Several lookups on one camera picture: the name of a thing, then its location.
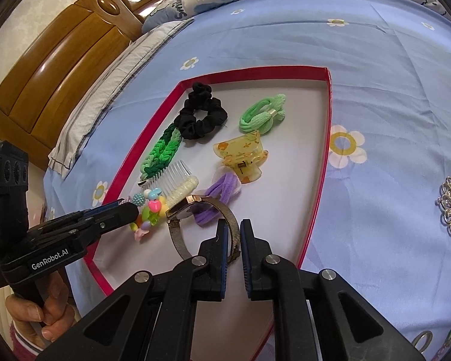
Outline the mesh band wristwatch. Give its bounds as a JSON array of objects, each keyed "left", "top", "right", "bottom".
[{"left": 166, "top": 194, "right": 240, "bottom": 263}]

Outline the clear hair comb with beads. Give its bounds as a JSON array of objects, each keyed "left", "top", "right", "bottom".
[{"left": 138, "top": 160, "right": 199, "bottom": 209}]

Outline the gold ring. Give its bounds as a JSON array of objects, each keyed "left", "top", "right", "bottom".
[{"left": 410, "top": 330, "right": 435, "bottom": 354}]

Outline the green braided bracelet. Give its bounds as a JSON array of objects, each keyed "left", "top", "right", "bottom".
[{"left": 139, "top": 121, "right": 184, "bottom": 181}]

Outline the purple hair tie with bow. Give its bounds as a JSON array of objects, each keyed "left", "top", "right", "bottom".
[{"left": 192, "top": 170, "right": 244, "bottom": 228}]

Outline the pastel glass bead bracelet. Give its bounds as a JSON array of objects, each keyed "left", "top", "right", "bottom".
[{"left": 432, "top": 324, "right": 451, "bottom": 359}]

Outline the yellow hair claw clip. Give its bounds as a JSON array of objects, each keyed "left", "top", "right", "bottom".
[{"left": 213, "top": 131, "right": 269, "bottom": 184}]

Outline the black scrunchie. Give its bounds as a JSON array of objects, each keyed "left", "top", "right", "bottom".
[{"left": 173, "top": 82, "right": 228, "bottom": 140}]

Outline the light green hair tie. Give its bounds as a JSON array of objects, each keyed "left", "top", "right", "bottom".
[{"left": 238, "top": 93, "right": 288, "bottom": 135}]

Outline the red jewelry tray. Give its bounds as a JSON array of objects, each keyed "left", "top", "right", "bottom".
[{"left": 83, "top": 64, "right": 334, "bottom": 361}]

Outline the person's left hand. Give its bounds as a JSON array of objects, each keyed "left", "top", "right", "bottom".
[{"left": 5, "top": 271, "right": 76, "bottom": 349}]

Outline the blue floral bed sheet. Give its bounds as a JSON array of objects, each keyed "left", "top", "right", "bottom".
[{"left": 44, "top": 0, "right": 451, "bottom": 360}]

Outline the wooden headboard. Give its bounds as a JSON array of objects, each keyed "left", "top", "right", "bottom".
[{"left": 0, "top": 0, "right": 159, "bottom": 170}]

